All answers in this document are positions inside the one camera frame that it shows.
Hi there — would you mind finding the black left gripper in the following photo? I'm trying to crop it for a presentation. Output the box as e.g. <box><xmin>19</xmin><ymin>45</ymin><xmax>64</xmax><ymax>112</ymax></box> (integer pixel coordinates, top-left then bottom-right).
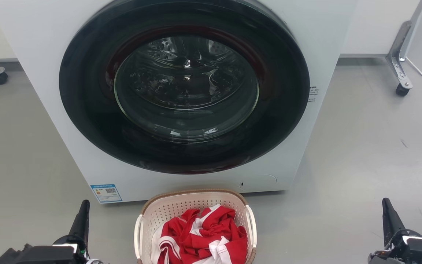
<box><xmin>0</xmin><ymin>200</ymin><xmax>103</xmax><ymax>264</ymax></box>

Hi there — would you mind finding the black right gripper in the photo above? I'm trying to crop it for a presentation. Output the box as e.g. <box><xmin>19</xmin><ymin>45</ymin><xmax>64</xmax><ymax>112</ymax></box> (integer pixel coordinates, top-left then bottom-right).
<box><xmin>368</xmin><ymin>198</ymin><xmax>422</xmax><ymax>264</ymax></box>

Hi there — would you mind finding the cream perforated laundry basket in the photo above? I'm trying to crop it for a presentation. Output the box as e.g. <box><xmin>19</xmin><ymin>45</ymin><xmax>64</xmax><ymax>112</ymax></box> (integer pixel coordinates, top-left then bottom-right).
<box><xmin>134</xmin><ymin>189</ymin><xmax>258</xmax><ymax>264</ymax></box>

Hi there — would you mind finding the red and white garment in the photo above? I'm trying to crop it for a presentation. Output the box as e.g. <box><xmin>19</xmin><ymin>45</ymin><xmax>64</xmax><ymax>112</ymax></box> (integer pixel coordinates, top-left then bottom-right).
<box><xmin>151</xmin><ymin>204</ymin><xmax>248</xmax><ymax>264</ymax></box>

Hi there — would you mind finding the blue energy label sticker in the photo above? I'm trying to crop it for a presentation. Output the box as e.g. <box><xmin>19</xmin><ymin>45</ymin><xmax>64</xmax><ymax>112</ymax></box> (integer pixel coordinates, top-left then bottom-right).
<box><xmin>90</xmin><ymin>184</ymin><xmax>123</xmax><ymax>204</ymax></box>

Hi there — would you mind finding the black round washer door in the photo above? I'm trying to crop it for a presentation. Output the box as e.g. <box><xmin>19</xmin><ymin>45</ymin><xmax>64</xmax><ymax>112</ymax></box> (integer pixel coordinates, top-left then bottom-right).
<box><xmin>59</xmin><ymin>0</ymin><xmax>310</xmax><ymax>175</ymax></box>

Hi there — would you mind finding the silver metal stand leg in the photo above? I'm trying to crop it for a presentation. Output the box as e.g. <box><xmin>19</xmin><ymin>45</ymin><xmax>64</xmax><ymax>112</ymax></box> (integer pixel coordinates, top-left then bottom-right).
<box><xmin>386</xmin><ymin>0</ymin><xmax>422</xmax><ymax>90</ymax></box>

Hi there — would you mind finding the white front-load washing machine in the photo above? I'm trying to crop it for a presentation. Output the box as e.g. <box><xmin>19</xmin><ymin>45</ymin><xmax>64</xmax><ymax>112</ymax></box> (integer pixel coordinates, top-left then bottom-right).
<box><xmin>0</xmin><ymin>0</ymin><xmax>358</xmax><ymax>204</ymax></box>

